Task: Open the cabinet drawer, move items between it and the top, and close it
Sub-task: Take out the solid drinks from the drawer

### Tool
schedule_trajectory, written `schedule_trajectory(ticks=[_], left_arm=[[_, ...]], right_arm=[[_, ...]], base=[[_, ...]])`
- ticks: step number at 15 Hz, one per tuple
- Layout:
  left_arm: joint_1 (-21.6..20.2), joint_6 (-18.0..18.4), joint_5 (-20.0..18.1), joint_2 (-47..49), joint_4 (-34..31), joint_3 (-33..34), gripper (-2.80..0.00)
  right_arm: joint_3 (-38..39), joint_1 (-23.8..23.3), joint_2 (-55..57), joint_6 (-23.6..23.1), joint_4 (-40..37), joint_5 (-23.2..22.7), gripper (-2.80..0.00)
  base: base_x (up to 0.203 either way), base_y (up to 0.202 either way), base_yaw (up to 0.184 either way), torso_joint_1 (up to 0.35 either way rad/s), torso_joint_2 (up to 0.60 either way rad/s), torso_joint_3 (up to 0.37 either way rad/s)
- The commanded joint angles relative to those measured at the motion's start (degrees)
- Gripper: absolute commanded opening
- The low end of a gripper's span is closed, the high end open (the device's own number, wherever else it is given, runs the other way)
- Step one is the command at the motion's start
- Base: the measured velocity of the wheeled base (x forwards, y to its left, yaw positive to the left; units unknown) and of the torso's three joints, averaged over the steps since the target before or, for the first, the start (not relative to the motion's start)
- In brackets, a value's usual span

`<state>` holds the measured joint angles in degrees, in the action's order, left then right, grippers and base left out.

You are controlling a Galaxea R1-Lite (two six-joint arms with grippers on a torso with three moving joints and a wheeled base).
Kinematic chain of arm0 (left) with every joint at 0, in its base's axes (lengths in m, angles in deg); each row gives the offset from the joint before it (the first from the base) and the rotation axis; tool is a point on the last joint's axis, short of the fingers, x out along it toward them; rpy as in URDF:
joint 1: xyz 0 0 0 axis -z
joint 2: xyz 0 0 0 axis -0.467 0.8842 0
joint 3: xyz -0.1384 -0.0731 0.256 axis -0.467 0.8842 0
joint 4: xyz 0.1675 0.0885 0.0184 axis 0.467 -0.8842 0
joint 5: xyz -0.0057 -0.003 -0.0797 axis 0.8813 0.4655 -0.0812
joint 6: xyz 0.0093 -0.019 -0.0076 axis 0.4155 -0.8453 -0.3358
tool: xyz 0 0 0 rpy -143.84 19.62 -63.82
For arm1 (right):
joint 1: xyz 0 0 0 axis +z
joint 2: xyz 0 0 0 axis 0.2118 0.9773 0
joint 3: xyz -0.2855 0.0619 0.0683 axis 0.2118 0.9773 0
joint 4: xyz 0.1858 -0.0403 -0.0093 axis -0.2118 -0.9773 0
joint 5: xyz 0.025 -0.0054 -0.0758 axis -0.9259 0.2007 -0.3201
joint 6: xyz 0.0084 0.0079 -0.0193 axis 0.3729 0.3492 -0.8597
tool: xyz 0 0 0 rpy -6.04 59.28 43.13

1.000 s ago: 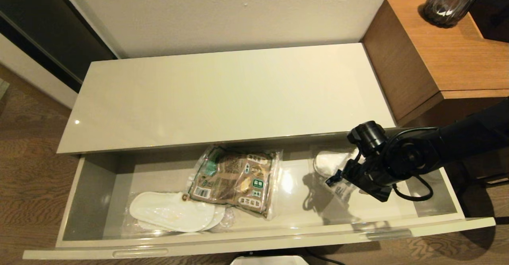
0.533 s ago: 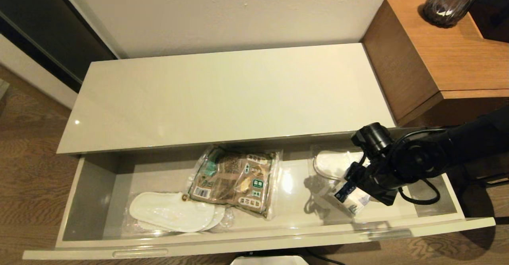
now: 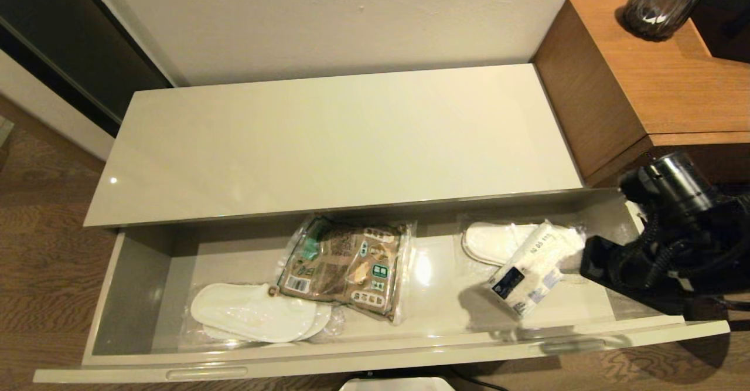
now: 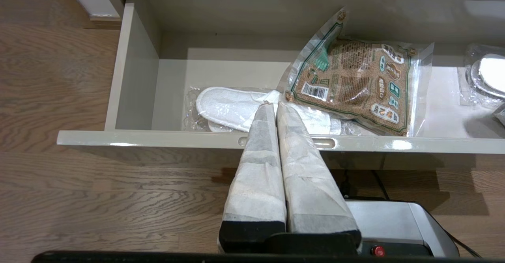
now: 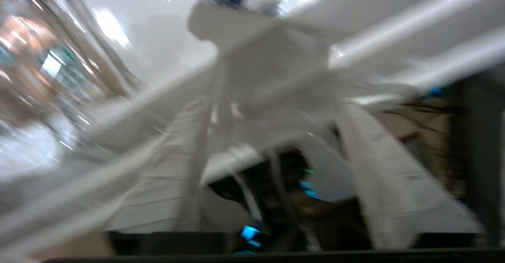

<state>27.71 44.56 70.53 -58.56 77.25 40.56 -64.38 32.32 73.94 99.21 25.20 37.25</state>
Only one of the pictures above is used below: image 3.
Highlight white tissue pack blue label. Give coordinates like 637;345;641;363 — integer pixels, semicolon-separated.
488;221;587;319

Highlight dark wardrobe panel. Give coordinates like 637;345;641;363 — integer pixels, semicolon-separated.
0;0;175;138

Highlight black box on desk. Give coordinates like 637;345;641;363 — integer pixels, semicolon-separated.
690;0;750;63

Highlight white slippers in clear bag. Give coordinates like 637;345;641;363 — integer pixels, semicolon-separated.
179;283;346;348
456;214;587;283

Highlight beige glossy cabinet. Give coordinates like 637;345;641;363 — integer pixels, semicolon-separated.
84;63;587;229

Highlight dark ribbed glass vase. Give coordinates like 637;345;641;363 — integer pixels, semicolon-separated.
621;0;720;42

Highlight beige cabinet drawer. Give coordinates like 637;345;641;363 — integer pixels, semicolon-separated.
33;189;730;384

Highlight brown wooden desk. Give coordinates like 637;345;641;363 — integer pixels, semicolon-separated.
532;0;750;188

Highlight brown kraft pack green labels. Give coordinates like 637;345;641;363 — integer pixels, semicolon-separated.
275;215;417;326

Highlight black coiled right arm cable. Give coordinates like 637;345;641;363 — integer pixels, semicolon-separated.
609;215;704;289

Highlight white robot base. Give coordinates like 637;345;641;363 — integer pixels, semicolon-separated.
340;378;458;391

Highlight black floor cable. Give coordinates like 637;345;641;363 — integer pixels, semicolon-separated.
448;366;510;391

